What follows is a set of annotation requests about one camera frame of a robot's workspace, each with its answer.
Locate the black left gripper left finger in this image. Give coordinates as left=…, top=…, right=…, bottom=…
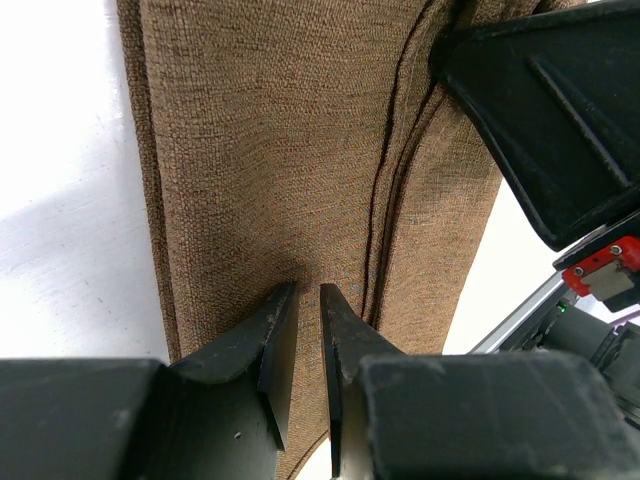
left=1, top=282, right=299, bottom=479

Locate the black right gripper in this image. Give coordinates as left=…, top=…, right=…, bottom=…
left=553, top=210, right=639, bottom=313

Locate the aluminium rail frame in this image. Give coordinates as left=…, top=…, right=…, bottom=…
left=469, top=272, right=575, bottom=354

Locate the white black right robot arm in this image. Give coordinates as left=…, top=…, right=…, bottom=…
left=429, top=1, right=639, bottom=425

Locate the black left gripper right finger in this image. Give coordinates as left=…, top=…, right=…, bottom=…
left=320, top=284, right=639, bottom=479

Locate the brown cloth napkin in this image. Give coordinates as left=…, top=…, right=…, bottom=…
left=117, top=1, right=511, bottom=479

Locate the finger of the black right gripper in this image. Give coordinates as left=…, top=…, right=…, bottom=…
left=429, top=1, right=639, bottom=251

